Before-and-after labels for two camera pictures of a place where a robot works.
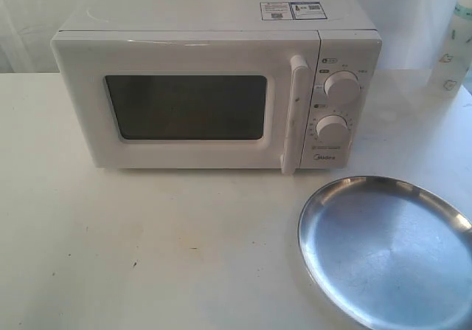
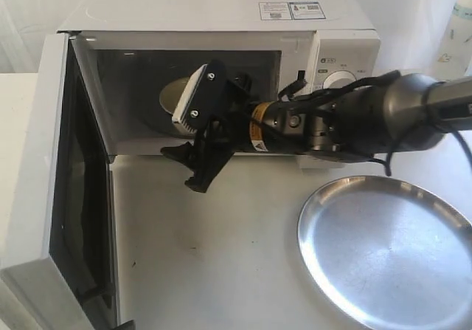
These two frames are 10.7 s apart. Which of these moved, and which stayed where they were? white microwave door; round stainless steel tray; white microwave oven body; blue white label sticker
Moved: white microwave door
Stayed: round stainless steel tray; white microwave oven body; blue white label sticker
